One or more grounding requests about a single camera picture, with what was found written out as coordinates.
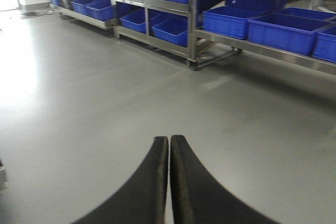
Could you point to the steel rack with blue bins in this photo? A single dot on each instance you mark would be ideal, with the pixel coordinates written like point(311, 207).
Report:
point(204, 47)

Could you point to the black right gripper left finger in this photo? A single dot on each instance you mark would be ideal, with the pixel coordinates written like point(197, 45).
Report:
point(142, 198)

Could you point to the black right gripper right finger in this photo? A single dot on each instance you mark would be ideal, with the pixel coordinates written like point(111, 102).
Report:
point(197, 197)

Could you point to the blue bin on rack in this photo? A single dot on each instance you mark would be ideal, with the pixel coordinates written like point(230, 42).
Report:
point(228, 21)
point(285, 32)

